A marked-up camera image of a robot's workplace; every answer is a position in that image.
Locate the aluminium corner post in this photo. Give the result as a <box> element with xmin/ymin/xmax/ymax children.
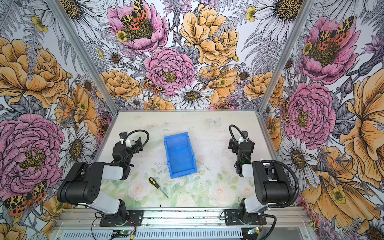
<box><xmin>258</xmin><ymin>0</ymin><xmax>315</xmax><ymax>115</ymax></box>
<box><xmin>47</xmin><ymin>1</ymin><xmax>119</xmax><ymax>117</ymax></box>

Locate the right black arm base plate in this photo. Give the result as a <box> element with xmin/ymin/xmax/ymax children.
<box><xmin>224</xmin><ymin>209</ymin><xmax>267</xmax><ymax>226</ymax></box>

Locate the right black corrugated cable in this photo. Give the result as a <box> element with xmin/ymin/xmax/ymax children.
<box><xmin>228</xmin><ymin>124</ymin><xmax>301</xmax><ymax>209</ymax></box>

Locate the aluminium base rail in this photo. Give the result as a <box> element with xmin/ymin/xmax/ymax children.
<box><xmin>54</xmin><ymin>207</ymin><xmax>310</xmax><ymax>230</ymax></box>

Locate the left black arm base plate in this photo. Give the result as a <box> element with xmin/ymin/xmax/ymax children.
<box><xmin>100</xmin><ymin>210</ymin><xmax>145</xmax><ymax>227</ymax></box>

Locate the white slotted cable duct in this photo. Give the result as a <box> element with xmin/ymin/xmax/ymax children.
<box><xmin>56</xmin><ymin>228</ymin><xmax>243</xmax><ymax>240</ymax></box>

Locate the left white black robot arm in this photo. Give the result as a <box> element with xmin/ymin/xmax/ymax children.
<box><xmin>57</xmin><ymin>130</ymin><xmax>150</xmax><ymax>226</ymax></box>

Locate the yellow black handled screwdriver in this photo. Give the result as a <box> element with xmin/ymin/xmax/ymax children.
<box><xmin>149</xmin><ymin>177</ymin><xmax>169</xmax><ymax>198</ymax></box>

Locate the left aluminium corner post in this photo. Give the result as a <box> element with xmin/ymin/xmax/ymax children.
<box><xmin>47</xmin><ymin>1</ymin><xmax>119</xmax><ymax>117</ymax></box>

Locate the blue plastic storage bin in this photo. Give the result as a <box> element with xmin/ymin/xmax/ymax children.
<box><xmin>164</xmin><ymin>133</ymin><xmax>198</xmax><ymax>179</ymax></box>

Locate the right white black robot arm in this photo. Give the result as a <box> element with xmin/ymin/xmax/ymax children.
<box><xmin>229</xmin><ymin>131</ymin><xmax>297</xmax><ymax>225</ymax></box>

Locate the right aluminium corner post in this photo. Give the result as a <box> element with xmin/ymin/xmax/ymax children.
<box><xmin>258</xmin><ymin>0</ymin><xmax>315</xmax><ymax>115</ymax></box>

